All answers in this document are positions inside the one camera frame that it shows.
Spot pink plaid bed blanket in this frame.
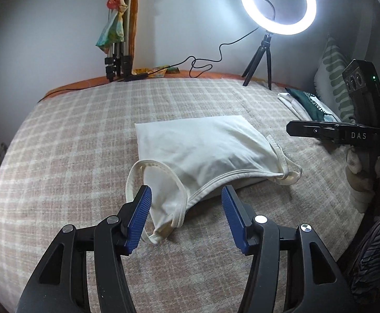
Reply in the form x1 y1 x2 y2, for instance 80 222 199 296
0 79 362 312

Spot white camisole tank top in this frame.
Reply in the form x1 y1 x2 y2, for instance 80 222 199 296
125 115 302 244

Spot small black tripod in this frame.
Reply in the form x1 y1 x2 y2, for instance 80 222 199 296
241 32 273 91

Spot gloved right hand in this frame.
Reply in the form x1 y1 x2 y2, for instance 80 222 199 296
346 148 380 213

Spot silver folded tripod stand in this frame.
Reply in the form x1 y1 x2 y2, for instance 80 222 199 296
105 0 132 82

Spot colourful knotted cloth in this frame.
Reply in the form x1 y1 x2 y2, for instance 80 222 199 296
96 0 128 54

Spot orange cloth behind tripod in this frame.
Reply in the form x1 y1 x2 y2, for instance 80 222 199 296
128 0 138 64

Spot folded green white clothes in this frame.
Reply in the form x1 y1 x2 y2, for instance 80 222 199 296
278 88 341 122

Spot black camera box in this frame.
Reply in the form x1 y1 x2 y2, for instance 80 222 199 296
342 59 380 128

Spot green striped white pillow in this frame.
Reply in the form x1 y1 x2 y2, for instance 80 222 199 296
314 37 355 123

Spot white ring light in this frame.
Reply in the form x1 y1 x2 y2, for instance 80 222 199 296
241 0 317 35

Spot orange wooden bed frame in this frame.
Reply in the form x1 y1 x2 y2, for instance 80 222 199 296
37 70 295 104

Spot black power cable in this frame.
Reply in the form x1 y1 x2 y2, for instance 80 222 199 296
124 27 261 81

